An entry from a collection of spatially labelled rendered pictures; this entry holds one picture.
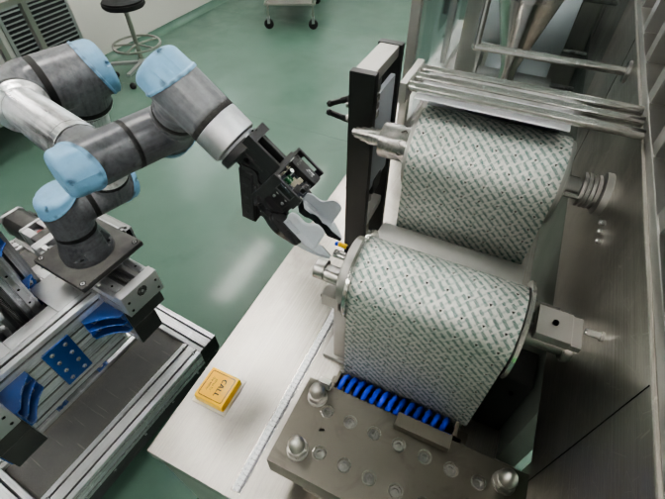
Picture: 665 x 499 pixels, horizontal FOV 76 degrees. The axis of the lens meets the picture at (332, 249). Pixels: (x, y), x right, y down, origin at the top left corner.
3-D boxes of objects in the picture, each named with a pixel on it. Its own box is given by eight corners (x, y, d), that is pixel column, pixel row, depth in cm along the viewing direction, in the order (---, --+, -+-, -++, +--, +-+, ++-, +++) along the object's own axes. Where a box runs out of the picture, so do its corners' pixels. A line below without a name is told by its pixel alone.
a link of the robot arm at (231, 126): (189, 149, 60) (223, 122, 65) (214, 173, 61) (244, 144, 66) (208, 121, 54) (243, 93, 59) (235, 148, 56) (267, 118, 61)
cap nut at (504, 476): (494, 465, 69) (502, 457, 65) (517, 476, 68) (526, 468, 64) (489, 488, 67) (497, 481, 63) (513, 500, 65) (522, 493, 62)
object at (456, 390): (344, 370, 81) (346, 317, 67) (466, 424, 74) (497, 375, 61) (343, 372, 81) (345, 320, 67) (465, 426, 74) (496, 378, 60)
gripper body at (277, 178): (304, 206, 58) (237, 141, 55) (274, 228, 64) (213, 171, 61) (328, 174, 62) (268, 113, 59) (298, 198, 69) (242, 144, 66)
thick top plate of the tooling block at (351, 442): (311, 390, 84) (310, 376, 79) (520, 485, 72) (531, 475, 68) (269, 469, 74) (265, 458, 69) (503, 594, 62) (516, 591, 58)
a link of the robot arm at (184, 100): (167, 64, 62) (177, 29, 55) (224, 120, 65) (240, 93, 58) (128, 94, 59) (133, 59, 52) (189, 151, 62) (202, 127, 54)
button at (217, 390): (215, 370, 94) (213, 365, 92) (241, 383, 92) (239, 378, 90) (196, 399, 90) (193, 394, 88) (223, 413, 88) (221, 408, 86)
